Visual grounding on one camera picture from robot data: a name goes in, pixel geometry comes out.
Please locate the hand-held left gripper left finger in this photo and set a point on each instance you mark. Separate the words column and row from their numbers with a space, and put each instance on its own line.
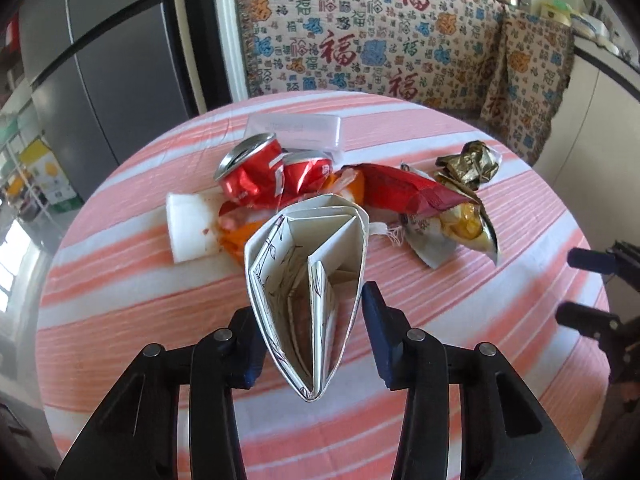
column 252, row 355

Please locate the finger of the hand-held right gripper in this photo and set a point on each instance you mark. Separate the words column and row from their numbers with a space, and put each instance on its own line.
column 585, row 317
column 587, row 260

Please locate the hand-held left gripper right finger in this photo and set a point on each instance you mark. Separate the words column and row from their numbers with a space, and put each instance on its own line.
column 375, row 320

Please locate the white paper box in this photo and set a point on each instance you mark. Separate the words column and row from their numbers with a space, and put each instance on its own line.
column 300, row 240

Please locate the orange snack wrapper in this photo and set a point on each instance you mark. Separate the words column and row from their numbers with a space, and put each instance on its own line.
column 235, row 240

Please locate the round table pink striped cloth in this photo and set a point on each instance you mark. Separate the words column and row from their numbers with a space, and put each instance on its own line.
column 150, row 285

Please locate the white counter cabinet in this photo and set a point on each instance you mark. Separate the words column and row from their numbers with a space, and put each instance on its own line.
column 595, row 135

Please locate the white yellow snack packet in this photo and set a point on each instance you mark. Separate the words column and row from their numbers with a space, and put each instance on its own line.
column 460, row 220

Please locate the dark red snack packet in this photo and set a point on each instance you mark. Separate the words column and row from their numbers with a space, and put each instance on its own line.
column 400, row 185

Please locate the white stained paper napkin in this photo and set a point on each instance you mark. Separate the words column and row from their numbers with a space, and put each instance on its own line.
column 190, row 225

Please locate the crumpled gold wrapper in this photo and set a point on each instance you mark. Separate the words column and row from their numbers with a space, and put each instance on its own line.
column 470, row 165

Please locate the crushed red can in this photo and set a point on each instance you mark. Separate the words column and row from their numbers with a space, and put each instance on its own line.
column 245, row 175

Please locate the small printed cloth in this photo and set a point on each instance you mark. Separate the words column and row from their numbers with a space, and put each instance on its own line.
column 530, row 85

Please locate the clear plastic box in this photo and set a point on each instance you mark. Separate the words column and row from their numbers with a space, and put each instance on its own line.
column 300, row 127

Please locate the dishes on counter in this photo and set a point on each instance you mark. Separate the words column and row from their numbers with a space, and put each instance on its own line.
column 595, row 32

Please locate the white utensil holder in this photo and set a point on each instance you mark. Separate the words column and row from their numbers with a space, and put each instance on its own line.
column 597, row 10

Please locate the green yellow packages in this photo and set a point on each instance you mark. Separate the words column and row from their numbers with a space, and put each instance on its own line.
column 555, row 11

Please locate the yellow cardboard box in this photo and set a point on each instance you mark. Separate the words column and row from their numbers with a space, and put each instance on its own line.
column 50, row 175

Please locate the large printed cloth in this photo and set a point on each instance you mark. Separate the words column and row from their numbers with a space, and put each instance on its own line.
column 350, row 35

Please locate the green white shelf rack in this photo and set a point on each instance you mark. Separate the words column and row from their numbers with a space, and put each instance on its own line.
column 15, row 170

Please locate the grey refrigerator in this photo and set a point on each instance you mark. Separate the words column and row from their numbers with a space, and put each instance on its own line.
column 100, row 60

